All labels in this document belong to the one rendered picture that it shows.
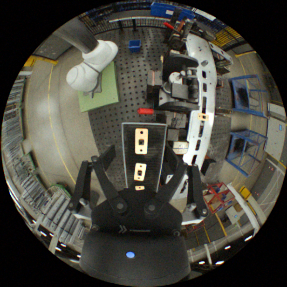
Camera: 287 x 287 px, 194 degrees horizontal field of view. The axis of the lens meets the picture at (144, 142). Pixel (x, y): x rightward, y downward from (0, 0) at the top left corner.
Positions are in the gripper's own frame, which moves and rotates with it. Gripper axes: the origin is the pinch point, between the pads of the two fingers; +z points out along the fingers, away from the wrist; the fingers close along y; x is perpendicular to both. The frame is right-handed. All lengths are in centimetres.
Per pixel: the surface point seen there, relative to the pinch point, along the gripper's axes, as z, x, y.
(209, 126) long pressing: 24.0, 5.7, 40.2
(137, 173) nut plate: 6.9, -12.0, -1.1
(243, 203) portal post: -1, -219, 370
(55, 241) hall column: -181, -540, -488
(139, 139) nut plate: 7.8, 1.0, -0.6
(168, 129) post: 14.4, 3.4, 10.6
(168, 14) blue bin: 16, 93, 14
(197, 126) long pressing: 24.0, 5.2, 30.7
